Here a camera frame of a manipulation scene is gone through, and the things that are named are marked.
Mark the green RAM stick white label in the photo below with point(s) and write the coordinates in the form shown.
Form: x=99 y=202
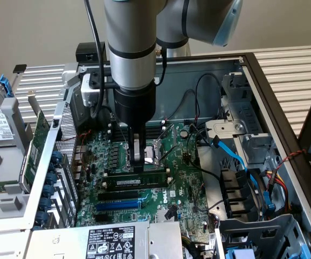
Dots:
x=125 y=182
x=4 y=186

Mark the short black expansion slot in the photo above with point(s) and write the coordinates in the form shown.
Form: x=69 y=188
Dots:
x=101 y=218

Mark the black fan shroud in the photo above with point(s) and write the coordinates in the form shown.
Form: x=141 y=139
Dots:
x=233 y=189

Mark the black box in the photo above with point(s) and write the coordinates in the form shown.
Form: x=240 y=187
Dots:
x=86 y=54

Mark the grey power supply with label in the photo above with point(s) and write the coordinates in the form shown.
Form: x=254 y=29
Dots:
x=63 y=242

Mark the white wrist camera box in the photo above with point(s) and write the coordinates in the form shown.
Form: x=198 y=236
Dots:
x=89 y=94

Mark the blue expansion slot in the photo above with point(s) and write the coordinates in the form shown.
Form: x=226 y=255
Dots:
x=117 y=207

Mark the black table end cap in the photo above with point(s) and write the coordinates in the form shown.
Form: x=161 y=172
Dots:
x=20 y=68

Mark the round coin battery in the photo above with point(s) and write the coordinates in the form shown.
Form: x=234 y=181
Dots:
x=183 y=133

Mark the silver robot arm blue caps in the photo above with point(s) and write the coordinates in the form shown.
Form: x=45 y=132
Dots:
x=131 y=27

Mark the CPU socket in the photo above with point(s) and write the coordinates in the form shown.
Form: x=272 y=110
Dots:
x=151 y=153

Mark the dark grey drive cage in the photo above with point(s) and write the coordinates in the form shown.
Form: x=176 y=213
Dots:
x=252 y=229

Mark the blue card retention clip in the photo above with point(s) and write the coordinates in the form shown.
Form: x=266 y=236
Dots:
x=41 y=218
x=45 y=203
x=56 y=157
x=51 y=179
x=48 y=191

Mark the blue plastic drive bracket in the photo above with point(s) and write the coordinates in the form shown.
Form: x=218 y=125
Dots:
x=240 y=254

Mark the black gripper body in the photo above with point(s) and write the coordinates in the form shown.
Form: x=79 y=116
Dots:
x=135 y=108

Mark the green graphics card metal bracket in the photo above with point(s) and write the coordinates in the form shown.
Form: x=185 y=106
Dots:
x=40 y=126

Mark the long black expansion slot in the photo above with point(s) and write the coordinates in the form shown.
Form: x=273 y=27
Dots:
x=117 y=196

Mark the silver chipset heatsink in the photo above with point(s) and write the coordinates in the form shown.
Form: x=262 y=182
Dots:
x=160 y=215

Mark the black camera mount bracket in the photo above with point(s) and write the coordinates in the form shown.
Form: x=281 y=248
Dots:
x=93 y=76

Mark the green Dell motherboard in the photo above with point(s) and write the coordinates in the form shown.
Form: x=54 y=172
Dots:
x=150 y=213

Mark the grey metal disk bay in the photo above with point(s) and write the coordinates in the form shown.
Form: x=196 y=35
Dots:
x=225 y=129

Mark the open grey PC case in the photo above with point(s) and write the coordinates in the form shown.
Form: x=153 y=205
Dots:
x=176 y=102

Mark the blue plastic disk rail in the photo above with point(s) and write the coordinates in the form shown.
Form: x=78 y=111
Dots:
x=5 y=86

